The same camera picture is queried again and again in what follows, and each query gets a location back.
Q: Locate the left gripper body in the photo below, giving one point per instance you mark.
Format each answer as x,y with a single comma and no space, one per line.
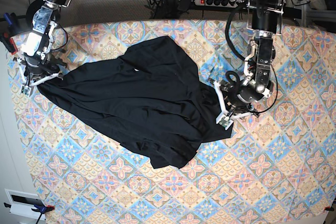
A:
235,99

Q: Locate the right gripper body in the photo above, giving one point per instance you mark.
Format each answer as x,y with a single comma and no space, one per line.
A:
35,72

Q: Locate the black t-shirt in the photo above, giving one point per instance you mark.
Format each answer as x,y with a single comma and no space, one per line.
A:
148,99

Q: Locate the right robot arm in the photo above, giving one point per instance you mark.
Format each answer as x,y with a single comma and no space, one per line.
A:
40,39

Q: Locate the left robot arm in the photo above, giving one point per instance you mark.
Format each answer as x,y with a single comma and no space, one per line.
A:
266,22

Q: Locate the red black clamp left edge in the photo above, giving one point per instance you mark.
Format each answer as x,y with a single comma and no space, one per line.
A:
8,43

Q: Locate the blue clamp upper left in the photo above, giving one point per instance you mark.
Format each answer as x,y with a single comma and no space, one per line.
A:
13,23

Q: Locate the blue clamp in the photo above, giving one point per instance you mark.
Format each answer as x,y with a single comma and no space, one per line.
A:
39,209
13,23

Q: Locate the black round stool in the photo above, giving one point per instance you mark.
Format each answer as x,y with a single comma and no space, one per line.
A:
32,9

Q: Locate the patterned tablecloth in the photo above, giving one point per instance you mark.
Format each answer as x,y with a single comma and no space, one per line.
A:
275,168

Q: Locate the white power strip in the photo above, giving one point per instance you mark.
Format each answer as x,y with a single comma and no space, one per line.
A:
218,3

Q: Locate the white floor outlet box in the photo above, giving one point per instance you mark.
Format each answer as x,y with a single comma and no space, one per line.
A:
22,203

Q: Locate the blue clamp lower left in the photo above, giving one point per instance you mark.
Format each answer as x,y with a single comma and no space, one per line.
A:
39,209

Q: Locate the red clamp lower right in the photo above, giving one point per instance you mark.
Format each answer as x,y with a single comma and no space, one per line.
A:
329,208

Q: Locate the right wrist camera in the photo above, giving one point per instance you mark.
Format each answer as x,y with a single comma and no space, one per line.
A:
26,90

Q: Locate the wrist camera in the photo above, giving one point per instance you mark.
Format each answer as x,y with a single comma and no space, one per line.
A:
26,90
224,121

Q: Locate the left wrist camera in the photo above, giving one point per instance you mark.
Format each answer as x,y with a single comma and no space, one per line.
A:
224,121

